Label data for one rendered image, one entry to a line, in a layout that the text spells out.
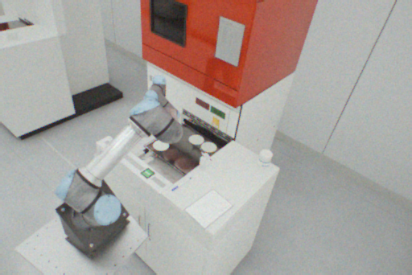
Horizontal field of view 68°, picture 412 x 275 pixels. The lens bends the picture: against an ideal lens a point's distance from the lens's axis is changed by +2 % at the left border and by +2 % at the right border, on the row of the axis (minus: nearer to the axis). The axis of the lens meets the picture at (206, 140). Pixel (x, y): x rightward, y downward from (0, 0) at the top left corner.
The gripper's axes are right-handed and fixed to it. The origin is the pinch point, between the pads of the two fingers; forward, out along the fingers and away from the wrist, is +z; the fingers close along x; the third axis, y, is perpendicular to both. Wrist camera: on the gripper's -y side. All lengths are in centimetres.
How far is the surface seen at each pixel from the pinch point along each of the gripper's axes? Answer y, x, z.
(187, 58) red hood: -13.5, -17.8, -39.3
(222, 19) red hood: -29, -2, -68
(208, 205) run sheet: -24, 59, 2
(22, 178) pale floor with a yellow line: 124, -47, 100
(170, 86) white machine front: -4.9, -33.5, -10.3
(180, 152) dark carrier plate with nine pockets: -11.8, 12.8, 9.0
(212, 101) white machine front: -30.9, -7.2, -16.5
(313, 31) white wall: -133, -115, -27
